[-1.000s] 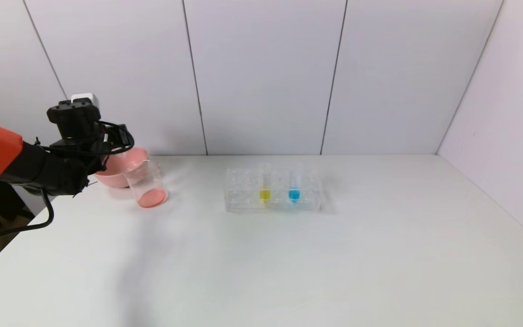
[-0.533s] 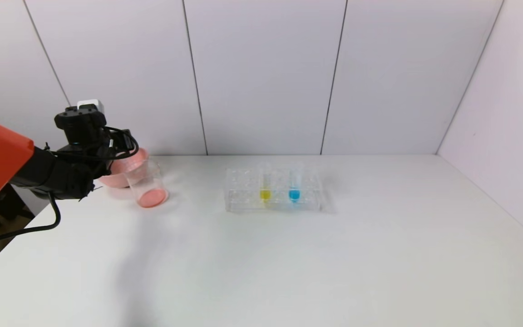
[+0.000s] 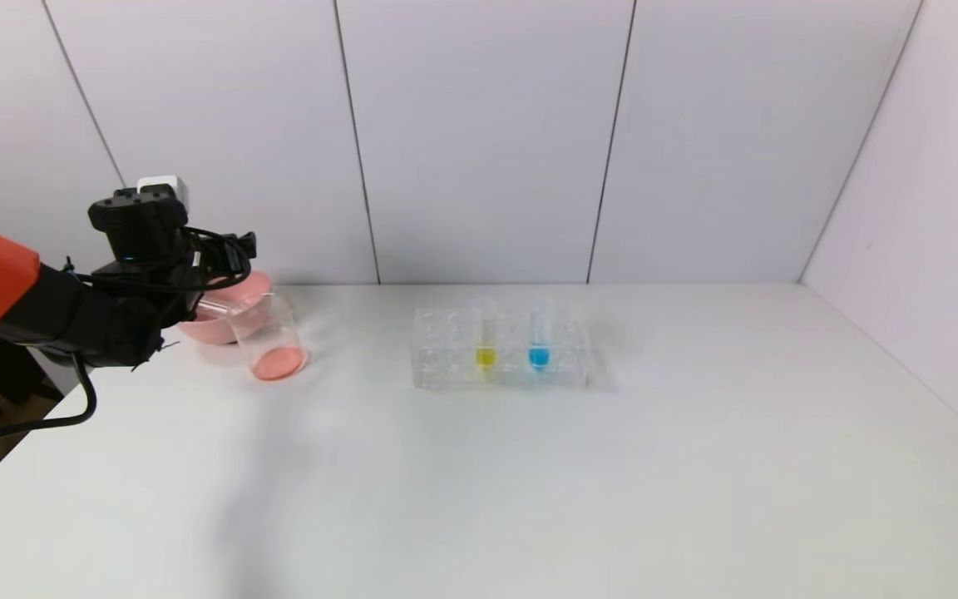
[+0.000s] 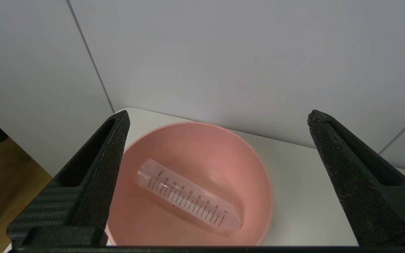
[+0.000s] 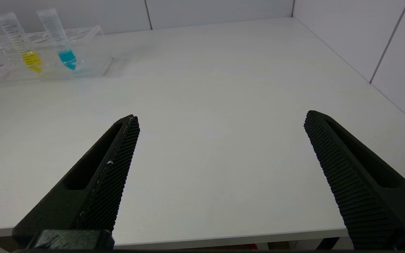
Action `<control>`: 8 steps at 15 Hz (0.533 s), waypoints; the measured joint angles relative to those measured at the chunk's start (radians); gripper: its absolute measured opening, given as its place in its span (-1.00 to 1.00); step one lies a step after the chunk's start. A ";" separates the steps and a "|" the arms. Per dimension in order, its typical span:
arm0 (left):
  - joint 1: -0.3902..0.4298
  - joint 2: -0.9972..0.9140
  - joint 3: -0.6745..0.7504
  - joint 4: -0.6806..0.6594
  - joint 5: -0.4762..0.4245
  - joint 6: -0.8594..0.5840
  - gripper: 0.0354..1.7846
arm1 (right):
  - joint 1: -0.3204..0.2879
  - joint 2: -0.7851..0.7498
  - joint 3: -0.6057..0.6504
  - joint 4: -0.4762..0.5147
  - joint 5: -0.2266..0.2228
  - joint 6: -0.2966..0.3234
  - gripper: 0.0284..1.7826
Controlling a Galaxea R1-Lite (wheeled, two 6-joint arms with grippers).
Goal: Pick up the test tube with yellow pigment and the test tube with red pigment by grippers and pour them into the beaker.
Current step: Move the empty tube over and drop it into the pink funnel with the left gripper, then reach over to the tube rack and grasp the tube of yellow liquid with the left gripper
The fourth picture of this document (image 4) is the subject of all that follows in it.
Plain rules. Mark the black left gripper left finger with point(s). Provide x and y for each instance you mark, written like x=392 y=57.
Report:
x=79 y=207

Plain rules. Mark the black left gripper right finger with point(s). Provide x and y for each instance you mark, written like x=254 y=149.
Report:
x=371 y=196

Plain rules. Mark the pink plastic bowl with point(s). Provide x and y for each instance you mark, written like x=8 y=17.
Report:
x=202 y=154

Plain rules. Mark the red pigment test tube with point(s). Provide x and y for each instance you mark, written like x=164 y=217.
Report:
x=188 y=196

